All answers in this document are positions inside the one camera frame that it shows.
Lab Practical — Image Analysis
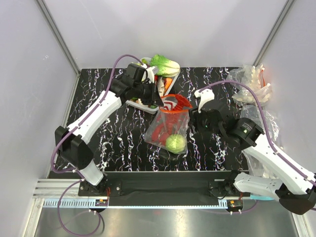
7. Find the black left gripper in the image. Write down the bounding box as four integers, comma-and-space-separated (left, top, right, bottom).
133, 80, 164, 107

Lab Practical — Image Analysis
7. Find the red toy lobster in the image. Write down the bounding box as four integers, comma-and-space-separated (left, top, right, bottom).
148, 94, 192, 147

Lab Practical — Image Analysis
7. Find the clear zip bag orange zipper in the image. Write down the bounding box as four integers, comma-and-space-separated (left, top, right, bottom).
144, 94, 192, 154

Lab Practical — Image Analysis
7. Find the round green cabbage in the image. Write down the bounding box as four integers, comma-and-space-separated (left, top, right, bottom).
165, 134, 187, 154

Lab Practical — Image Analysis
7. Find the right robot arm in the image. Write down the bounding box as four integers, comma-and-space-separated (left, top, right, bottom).
189, 100, 316, 215

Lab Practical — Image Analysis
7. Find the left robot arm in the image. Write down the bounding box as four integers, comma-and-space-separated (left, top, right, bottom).
53, 63, 163, 196

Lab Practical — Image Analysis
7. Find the teal zip bag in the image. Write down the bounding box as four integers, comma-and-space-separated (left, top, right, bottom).
250, 194, 273, 201

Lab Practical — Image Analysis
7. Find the orange carrot piece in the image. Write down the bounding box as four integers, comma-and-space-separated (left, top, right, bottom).
163, 78, 173, 93

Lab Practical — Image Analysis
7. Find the white plastic basket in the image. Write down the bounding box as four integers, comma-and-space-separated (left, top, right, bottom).
126, 57, 180, 114

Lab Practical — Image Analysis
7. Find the napa cabbage toy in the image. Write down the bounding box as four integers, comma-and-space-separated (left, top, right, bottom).
150, 54, 180, 78

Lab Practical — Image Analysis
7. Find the pile of clear bags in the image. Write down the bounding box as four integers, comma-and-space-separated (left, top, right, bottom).
227, 64, 280, 179

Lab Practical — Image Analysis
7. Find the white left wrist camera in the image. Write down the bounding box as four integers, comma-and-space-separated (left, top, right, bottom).
143, 66, 159, 82

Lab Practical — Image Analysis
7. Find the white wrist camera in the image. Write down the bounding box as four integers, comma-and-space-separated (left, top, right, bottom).
143, 66, 159, 82
194, 89, 215, 113

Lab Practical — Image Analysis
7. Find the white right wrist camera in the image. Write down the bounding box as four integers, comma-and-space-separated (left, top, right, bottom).
194, 89, 215, 113

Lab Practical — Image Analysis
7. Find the aluminium frame post left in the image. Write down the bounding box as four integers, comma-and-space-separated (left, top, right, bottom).
35, 0, 81, 76

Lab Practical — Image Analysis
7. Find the aluminium frame post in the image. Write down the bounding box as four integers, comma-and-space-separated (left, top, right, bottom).
253, 0, 296, 67
35, 0, 81, 76

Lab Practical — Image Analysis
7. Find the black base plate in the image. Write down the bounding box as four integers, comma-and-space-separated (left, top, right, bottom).
78, 170, 250, 198

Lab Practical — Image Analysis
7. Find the aluminium frame post right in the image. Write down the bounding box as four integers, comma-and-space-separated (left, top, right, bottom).
253, 0, 296, 67

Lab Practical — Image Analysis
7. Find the purple floor cable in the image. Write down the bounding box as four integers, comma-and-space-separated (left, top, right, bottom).
57, 179, 105, 235

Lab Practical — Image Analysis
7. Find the white slotted cable duct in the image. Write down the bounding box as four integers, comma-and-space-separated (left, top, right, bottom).
43, 198, 228, 209

